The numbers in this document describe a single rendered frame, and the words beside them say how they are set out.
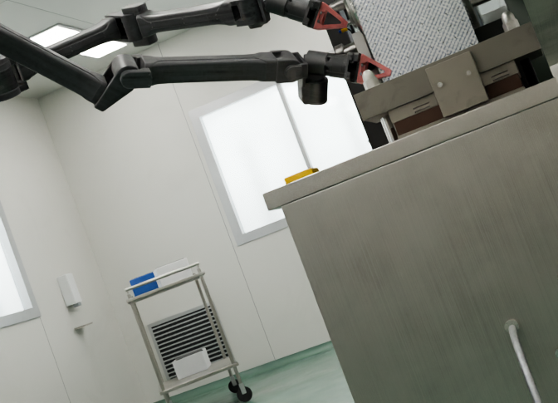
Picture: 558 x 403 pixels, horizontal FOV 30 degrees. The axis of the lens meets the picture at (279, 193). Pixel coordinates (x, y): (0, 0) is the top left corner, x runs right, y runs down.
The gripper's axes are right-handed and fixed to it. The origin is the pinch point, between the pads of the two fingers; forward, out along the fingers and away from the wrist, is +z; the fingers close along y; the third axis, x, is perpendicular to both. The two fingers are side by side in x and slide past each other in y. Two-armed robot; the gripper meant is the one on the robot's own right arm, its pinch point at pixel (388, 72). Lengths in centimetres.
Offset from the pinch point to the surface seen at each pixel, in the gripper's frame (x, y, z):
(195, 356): -187, -431, -177
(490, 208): -25.9, 26.3, 29.6
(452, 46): 7.9, 0.3, 13.8
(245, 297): -164, -557, -183
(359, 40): 7.2, -7.2, -9.2
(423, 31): 10.2, 0.3, 6.7
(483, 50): 6.1, 20.1, 22.8
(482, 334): -52, 26, 32
